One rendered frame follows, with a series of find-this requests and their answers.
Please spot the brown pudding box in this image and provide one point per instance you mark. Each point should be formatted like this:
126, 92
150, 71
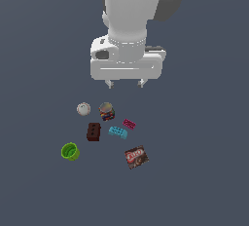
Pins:
136, 157

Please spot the green cup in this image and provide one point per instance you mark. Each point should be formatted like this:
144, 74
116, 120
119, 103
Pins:
70, 151

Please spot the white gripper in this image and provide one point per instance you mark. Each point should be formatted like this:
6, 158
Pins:
126, 69

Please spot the white baseball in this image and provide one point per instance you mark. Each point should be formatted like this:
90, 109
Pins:
83, 109

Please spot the dark brown toy brick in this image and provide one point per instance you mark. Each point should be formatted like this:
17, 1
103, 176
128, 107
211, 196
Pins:
93, 131

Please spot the multicoloured can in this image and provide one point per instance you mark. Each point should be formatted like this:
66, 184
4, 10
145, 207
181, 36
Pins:
106, 112

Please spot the magenta toy brick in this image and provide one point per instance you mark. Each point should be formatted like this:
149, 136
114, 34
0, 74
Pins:
129, 124

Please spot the cyan toy brick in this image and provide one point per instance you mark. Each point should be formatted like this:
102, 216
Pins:
118, 132

